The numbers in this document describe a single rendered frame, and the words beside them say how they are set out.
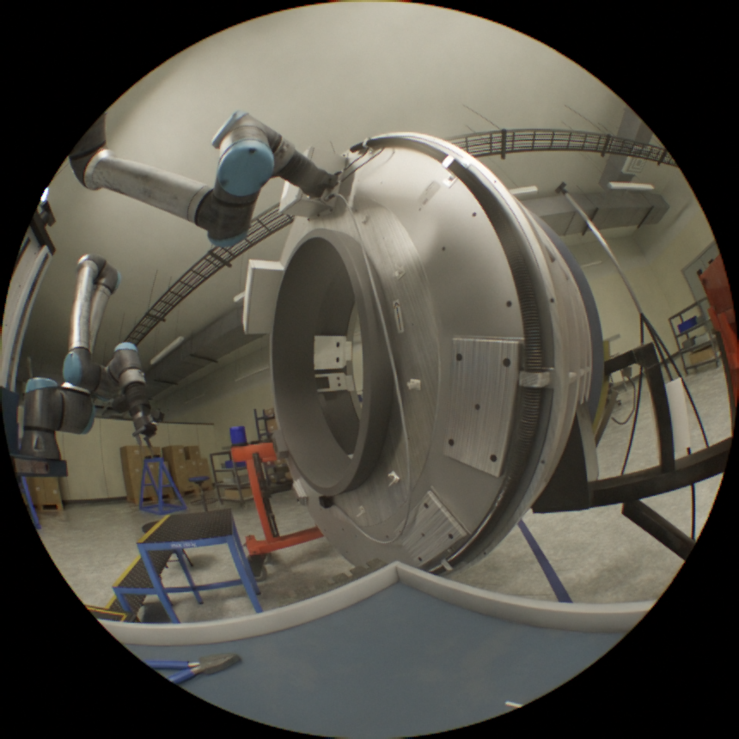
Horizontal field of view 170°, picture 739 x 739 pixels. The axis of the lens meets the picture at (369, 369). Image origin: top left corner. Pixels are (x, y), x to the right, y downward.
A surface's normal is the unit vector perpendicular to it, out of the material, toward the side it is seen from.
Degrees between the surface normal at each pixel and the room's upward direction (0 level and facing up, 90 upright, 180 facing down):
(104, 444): 90
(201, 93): 180
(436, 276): 90
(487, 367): 90
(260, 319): 145
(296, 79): 180
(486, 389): 90
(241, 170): 170
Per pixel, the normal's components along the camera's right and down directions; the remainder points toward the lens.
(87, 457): 0.92, -0.29
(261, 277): 0.48, 0.58
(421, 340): -0.83, 0.05
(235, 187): 0.40, 0.89
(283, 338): 0.55, 0.30
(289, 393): 0.51, -0.35
